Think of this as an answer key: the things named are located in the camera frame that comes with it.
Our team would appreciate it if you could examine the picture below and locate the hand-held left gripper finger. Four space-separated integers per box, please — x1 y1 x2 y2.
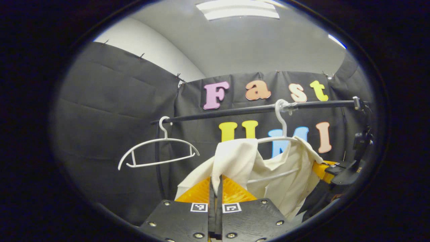
139 175 215 242
215 174 296 242

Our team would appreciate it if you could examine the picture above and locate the cream collared shirt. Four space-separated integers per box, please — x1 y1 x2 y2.
175 136 325 221

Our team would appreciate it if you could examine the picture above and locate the white plastic clothes hanger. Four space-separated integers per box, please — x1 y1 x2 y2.
247 98 304 184
118 116 200 171

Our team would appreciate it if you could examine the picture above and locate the black clothes rack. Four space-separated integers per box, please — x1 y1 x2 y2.
150 99 370 202

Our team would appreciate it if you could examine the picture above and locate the black backdrop cloth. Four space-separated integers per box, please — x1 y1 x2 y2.
54 41 377 226

